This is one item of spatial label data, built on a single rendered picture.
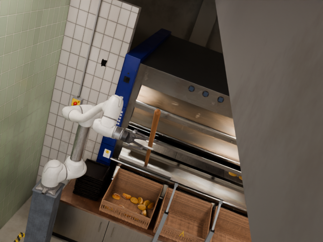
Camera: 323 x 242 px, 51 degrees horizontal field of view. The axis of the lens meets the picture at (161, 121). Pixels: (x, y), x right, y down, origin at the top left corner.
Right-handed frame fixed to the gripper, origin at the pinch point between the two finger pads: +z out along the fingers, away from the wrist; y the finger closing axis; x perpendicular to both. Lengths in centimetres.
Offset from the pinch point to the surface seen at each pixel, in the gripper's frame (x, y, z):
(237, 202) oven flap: -153, -5, 110
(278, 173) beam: 203, 39, 15
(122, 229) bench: -146, 65, 1
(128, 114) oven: -122, -47, -37
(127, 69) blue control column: -88, -82, -51
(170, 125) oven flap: -119, -52, 10
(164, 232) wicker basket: -141, 53, 43
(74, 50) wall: -93, -83, -109
